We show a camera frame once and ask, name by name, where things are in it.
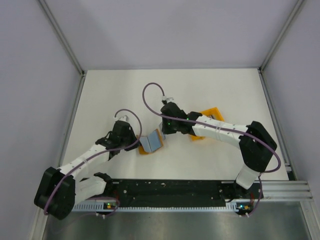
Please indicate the yellow leather card holder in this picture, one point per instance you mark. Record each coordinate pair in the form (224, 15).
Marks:
(150, 143)

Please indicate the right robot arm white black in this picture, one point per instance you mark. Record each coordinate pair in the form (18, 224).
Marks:
(256, 145)

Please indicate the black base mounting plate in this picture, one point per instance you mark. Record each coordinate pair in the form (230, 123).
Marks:
(177, 193)

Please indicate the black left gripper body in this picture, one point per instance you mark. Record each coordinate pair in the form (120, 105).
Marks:
(129, 139)

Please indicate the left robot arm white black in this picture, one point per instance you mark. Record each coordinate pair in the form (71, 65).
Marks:
(80, 167)

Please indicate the metal sheet front panel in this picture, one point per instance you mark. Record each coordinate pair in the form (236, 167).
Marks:
(269, 222)

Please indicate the aluminium frame post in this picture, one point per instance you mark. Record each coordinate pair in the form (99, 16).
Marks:
(297, 8)
(60, 36)

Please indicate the aluminium frame rail front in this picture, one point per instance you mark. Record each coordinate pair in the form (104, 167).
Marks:
(284, 190)

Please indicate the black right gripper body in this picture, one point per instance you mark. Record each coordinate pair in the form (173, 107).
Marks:
(169, 127)

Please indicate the aluminium frame post right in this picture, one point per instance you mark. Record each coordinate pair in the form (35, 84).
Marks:
(297, 8)

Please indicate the aluminium frame post left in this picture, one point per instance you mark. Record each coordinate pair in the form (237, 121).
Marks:
(60, 36)

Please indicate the grey slotted cable duct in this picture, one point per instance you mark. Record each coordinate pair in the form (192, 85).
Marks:
(107, 207)

